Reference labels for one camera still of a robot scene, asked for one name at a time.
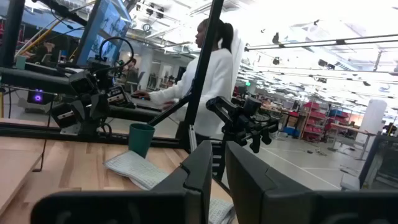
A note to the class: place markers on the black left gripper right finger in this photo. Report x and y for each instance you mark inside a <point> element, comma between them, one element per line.
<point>280,205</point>

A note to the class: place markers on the white column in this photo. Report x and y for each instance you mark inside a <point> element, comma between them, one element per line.
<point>371,121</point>

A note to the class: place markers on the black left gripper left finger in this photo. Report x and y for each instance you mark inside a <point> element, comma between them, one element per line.
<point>124,208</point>

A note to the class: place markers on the grey waffle towel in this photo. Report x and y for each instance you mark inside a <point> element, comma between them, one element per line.
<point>136,169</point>

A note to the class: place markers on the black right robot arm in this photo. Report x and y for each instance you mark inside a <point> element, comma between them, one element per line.
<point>91,126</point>

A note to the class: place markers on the small teal box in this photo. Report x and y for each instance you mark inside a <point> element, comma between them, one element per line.
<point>20,62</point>

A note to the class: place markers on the person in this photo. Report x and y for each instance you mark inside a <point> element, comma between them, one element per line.
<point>217,87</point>
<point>132,74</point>

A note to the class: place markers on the background work table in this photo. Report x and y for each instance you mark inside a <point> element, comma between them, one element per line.
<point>348,128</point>

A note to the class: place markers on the black keyboard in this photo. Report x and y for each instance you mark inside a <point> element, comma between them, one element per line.
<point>149,107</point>

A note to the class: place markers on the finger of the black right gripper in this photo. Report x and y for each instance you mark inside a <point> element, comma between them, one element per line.
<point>63,115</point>
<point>118,97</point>

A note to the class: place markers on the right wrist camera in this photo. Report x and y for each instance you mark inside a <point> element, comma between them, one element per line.
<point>82,82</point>

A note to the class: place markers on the dark grey desk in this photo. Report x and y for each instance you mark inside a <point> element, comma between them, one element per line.
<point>31,81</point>

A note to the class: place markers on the black aluminium table frame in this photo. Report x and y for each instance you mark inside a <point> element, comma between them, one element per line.
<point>202,62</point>

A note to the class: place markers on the black device with purple light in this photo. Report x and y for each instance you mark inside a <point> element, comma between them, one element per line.
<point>38,97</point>

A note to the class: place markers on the black monitor pole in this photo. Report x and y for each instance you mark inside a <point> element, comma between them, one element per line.
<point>12,31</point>

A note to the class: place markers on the computer monitor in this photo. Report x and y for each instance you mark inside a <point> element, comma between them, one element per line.
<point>102,31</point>

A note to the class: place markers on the red bin rack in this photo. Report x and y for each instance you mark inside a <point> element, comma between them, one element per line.
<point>314,121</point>

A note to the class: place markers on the teal cup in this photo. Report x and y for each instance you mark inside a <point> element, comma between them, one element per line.
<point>140,140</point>

